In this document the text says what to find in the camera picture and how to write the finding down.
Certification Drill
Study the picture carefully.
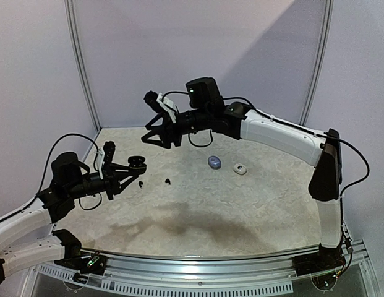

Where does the black charging case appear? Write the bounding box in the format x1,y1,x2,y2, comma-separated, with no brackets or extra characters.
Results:
127,155,147,175

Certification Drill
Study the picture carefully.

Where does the blue oval charging case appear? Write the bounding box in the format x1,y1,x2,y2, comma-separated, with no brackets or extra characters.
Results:
208,155,222,170

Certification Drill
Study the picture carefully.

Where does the cream earbud charging case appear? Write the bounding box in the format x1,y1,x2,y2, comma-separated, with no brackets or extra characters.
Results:
233,163,247,175

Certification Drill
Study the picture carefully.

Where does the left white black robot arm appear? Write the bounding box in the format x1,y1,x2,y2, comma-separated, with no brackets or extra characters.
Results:
0,152,147,284

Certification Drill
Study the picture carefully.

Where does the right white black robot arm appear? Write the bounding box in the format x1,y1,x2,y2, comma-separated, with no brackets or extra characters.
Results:
142,77,343,252

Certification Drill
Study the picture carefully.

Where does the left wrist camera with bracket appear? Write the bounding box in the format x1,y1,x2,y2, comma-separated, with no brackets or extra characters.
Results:
93,141,116,180

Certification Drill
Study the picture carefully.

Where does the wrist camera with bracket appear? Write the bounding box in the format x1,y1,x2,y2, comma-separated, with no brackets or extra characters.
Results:
144,91,179,123
93,141,116,180

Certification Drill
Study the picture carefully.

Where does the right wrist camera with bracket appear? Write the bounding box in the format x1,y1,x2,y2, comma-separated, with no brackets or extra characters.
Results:
144,91,179,123

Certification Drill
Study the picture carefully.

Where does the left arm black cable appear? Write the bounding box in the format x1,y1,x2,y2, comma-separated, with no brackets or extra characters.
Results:
0,132,103,223

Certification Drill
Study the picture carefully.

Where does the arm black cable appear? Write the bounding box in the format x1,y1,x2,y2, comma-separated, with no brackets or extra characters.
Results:
0,132,103,223
163,90,372,199

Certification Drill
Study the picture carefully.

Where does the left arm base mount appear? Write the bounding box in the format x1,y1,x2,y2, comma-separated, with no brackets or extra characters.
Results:
54,252,108,275

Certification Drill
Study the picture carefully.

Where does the left aluminium frame post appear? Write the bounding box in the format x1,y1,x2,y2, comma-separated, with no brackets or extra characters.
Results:
64,0,102,132

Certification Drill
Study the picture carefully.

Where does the aluminium frame post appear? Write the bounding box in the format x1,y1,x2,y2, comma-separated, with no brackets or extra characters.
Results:
299,0,333,126
64,0,102,132

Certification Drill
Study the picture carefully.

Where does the aluminium front rail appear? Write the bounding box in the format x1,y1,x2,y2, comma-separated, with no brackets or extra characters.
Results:
24,241,380,296

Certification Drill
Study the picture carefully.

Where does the right aluminium frame post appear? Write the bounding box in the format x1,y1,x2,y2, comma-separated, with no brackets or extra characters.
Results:
299,0,333,126

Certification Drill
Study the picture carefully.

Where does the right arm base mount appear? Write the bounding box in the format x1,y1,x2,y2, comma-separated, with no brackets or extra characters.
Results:
292,245,354,278

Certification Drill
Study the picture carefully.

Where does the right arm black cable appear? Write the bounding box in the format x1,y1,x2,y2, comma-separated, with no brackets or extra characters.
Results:
163,90,372,199

